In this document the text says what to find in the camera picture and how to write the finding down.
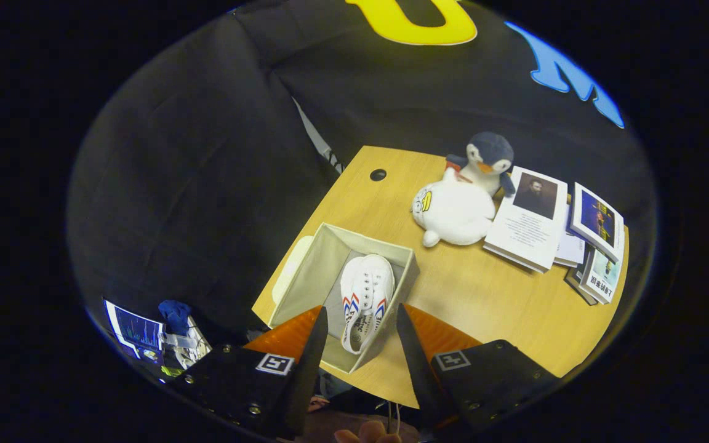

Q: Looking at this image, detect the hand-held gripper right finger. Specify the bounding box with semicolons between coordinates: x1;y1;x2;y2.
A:
396;302;563;433

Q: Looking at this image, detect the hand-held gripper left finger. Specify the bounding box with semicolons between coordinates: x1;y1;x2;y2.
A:
166;305;330;440

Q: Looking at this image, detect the white shoe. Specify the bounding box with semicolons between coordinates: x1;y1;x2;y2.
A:
340;253;396;356

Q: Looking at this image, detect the grey fabric storage box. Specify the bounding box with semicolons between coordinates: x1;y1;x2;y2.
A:
266;222;421;375

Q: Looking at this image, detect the person's brown clothing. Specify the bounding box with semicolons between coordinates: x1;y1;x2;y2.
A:
305;394;420;443

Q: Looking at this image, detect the small blue cloth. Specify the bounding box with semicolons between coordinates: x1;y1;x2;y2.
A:
158;300;193;337

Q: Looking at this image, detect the penguin plush toy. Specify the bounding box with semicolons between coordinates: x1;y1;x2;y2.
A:
412;132;517;248

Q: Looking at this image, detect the white book with portrait cover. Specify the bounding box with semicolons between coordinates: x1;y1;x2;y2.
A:
483;166;569;274

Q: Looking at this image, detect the dark grey book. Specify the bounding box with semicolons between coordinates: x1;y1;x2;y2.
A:
564;243;598;306

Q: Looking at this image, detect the monitor with blue screen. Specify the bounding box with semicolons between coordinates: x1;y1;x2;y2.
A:
103;299;164;361

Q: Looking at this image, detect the plain white book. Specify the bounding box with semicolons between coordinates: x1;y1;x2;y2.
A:
553;203;587;268

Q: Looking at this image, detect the book with pale green cover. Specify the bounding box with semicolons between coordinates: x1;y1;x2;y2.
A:
578;246;625;305

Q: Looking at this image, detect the book with blue picture cover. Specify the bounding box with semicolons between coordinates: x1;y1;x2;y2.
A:
569;182;625;263

